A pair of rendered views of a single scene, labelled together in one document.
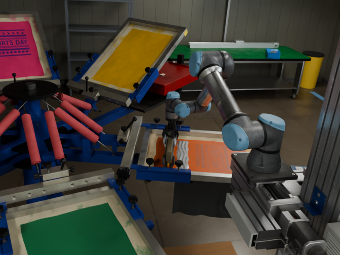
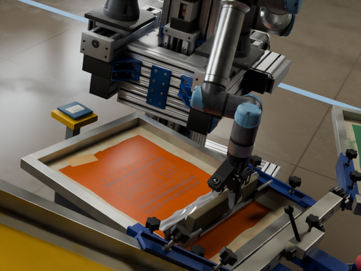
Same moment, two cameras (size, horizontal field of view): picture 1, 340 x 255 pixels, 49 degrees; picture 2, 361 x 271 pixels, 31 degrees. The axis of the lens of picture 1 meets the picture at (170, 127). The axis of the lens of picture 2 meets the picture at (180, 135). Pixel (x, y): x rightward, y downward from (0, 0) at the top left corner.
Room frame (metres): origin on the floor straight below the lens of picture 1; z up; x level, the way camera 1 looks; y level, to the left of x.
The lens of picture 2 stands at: (3.55, 0.74, 2.16)
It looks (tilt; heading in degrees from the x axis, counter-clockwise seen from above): 29 degrees down; 212
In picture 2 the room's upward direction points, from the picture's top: 11 degrees clockwise
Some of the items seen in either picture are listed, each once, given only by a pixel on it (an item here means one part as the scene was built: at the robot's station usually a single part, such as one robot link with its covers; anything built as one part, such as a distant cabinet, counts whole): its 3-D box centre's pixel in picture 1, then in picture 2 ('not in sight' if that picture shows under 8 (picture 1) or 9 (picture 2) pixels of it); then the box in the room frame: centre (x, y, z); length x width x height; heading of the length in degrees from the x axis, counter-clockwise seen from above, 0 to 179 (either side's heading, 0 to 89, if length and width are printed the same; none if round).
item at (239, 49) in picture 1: (231, 70); not in sight; (5.91, -0.93, 0.42); 2.34 x 0.91 x 0.83; 104
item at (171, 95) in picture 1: (172, 101); (246, 123); (2.02, -0.01, 1.31); 0.09 x 0.08 x 0.11; 26
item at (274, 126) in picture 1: (268, 131); (242, 9); (1.45, -0.42, 1.42); 0.13 x 0.12 x 0.14; 116
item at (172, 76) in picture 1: (161, 76); not in sight; (3.28, 0.11, 1.06); 0.61 x 0.46 x 0.12; 149
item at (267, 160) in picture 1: (265, 154); (233, 37); (1.45, -0.43, 1.31); 0.15 x 0.15 x 0.10
